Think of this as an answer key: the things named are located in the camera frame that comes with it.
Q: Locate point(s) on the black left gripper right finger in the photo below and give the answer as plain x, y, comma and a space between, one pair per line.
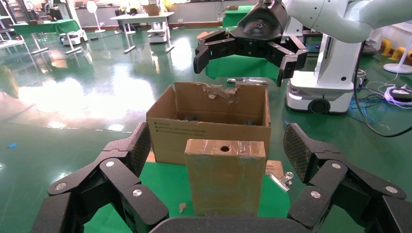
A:
328, 175

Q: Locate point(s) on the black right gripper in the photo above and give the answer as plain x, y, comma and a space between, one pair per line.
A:
260, 29

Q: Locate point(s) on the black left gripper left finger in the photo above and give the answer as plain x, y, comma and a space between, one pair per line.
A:
119, 175

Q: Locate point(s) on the small brown cardboard box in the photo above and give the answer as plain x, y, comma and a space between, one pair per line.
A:
225, 183

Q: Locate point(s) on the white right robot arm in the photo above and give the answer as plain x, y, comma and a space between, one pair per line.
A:
328, 19

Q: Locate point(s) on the white robot base unit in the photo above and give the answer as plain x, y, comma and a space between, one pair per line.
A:
158, 33

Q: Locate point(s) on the large open cardboard carton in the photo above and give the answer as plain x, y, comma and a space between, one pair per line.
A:
170, 141

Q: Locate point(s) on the small torn cardboard scrap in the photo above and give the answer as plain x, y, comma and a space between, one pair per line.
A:
182, 207

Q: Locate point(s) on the distant cardboard box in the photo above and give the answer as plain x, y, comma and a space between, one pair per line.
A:
152, 9

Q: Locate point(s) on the green draped table cloth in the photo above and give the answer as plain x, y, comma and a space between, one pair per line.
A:
238, 66

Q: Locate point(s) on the small green covered table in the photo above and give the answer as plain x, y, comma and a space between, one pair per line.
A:
233, 17

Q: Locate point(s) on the silver metal binder clip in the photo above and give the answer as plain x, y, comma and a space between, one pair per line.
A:
282, 180

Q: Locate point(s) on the white robot body with base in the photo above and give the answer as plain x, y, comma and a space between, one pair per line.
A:
334, 64

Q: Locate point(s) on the white power strip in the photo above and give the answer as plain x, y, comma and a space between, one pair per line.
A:
399, 95

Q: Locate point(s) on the blue floor scrap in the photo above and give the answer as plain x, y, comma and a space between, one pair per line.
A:
12, 145

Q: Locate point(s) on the white work table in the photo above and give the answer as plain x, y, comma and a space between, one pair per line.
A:
141, 17

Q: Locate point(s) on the white round stand with pole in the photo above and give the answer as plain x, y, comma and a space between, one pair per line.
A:
397, 68

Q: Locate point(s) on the yellow plastic object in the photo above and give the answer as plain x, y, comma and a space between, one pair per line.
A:
386, 46
399, 54

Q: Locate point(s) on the small white mobile robot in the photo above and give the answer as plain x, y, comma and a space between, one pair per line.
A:
74, 38

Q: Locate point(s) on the white standing fan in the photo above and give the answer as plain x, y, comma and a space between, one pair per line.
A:
92, 7

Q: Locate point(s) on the long green covered table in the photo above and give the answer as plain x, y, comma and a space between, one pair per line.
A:
45, 26

